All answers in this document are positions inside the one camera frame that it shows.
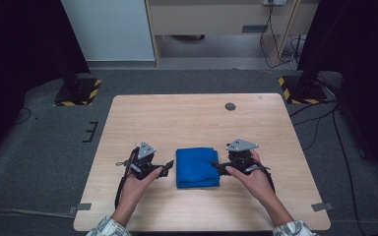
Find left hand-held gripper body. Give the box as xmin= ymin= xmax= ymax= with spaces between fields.
xmin=129 ymin=141 xmax=161 ymax=181

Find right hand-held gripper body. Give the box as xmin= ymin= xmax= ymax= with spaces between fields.
xmin=225 ymin=138 xmax=264 ymax=175

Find blue cloth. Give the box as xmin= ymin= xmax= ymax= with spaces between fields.
xmin=175 ymin=147 xmax=221 ymax=190

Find person's right hand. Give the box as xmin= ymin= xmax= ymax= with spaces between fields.
xmin=224 ymin=148 xmax=278 ymax=212

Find person's left hand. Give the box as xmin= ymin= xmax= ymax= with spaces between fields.
xmin=117 ymin=166 xmax=164 ymax=219

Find black tape floor mark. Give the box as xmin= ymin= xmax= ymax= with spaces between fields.
xmin=82 ymin=121 xmax=99 ymax=144

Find grey tape strip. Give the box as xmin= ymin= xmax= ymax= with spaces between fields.
xmin=311 ymin=202 xmax=336 ymax=212
xmin=68 ymin=203 xmax=93 ymax=216

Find black stand with striped base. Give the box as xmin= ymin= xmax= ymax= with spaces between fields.
xmin=278 ymin=60 xmax=330 ymax=105
xmin=53 ymin=62 xmax=103 ymax=107

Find dark object under desk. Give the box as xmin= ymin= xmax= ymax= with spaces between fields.
xmin=170 ymin=33 xmax=207 ymax=42

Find white panel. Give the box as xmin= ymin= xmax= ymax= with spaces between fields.
xmin=60 ymin=0 xmax=156 ymax=62

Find beige wooden desk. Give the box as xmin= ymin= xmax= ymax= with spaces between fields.
xmin=144 ymin=0 xmax=320 ymax=69

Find black curtain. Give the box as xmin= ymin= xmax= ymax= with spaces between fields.
xmin=296 ymin=0 xmax=378 ymax=190
xmin=0 ymin=0 xmax=92 ymax=168

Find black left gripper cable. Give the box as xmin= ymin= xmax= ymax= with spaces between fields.
xmin=114 ymin=147 xmax=141 ymax=209

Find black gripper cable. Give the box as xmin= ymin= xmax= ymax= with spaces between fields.
xmin=114 ymin=147 xmax=141 ymax=209
xmin=250 ymin=163 xmax=276 ymax=195

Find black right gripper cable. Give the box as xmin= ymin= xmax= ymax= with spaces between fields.
xmin=250 ymin=163 xmax=276 ymax=195

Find long black floor cable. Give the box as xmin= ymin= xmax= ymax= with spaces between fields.
xmin=331 ymin=104 xmax=367 ymax=236

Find black hanging power cable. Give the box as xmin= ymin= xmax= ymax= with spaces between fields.
xmin=259 ymin=2 xmax=301 ymax=70

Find thin black floor cable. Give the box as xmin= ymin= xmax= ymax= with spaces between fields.
xmin=12 ymin=106 xmax=33 ymax=127

